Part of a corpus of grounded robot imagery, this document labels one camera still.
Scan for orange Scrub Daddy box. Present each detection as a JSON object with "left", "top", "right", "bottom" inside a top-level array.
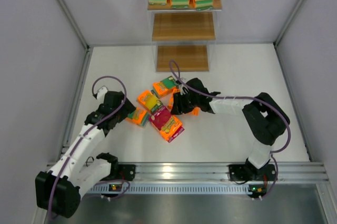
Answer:
[{"left": 167, "top": 88, "right": 200, "bottom": 116}]

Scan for orange yellow sponge pack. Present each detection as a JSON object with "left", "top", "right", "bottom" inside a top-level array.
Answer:
[{"left": 137, "top": 90, "right": 163, "bottom": 114}]

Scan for pink Scrub Mommy box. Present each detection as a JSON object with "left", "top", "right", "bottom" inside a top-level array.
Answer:
[{"left": 149, "top": 106, "right": 184, "bottom": 143}]

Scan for clear acrylic shelf unit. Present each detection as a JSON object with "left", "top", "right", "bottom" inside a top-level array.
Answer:
[{"left": 147, "top": 0, "right": 224, "bottom": 72}]

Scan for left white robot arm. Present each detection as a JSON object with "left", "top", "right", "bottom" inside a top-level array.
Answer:
[{"left": 35, "top": 89, "right": 136, "bottom": 218}]

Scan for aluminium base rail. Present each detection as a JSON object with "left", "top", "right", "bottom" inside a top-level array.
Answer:
[{"left": 42, "top": 161, "right": 330, "bottom": 195}]

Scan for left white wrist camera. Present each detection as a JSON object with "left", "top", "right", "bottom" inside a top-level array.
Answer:
[{"left": 96, "top": 86, "right": 108, "bottom": 102}]

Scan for small green orange sponge pack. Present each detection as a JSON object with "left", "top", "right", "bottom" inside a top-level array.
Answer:
[{"left": 152, "top": 76, "right": 177, "bottom": 98}]

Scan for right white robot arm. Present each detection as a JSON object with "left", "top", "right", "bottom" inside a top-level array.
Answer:
[{"left": 171, "top": 78, "right": 290, "bottom": 184}]

